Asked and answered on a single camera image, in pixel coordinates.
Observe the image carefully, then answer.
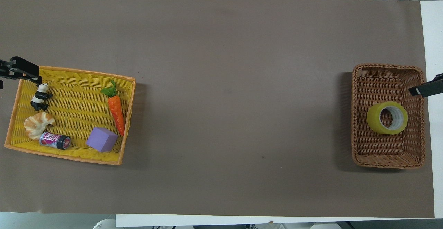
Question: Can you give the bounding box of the yellow woven basket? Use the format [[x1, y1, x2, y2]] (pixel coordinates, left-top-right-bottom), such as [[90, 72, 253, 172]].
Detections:
[[4, 66, 136, 166]]

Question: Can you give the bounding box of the yellow-green tape roll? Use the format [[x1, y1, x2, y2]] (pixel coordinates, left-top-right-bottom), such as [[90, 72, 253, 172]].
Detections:
[[366, 101, 408, 135]]

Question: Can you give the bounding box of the brown wicker basket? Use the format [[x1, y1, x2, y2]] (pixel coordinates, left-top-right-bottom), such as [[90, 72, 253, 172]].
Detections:
[[351, 63, 426, 169]]

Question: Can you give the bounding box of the orange toy carrot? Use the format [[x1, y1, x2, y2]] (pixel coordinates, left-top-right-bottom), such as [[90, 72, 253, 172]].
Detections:
[[100, 80, 125, 137]]

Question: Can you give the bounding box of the purple foam cube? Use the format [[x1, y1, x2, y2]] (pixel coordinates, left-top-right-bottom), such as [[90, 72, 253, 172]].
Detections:
[[86, 127, 119, 153]]

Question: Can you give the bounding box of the small jar with black lid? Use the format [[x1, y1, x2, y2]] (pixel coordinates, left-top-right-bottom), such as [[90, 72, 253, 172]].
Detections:
[[39, 132, 72, 150]]

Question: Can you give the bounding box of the panda figurine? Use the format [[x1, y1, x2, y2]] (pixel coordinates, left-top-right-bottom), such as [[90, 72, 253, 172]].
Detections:
[[30, 83, 54, 112]]

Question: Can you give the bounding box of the toy croissant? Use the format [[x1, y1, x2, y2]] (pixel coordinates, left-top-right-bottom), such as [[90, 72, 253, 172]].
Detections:
[[24, 112, 56, 140]]

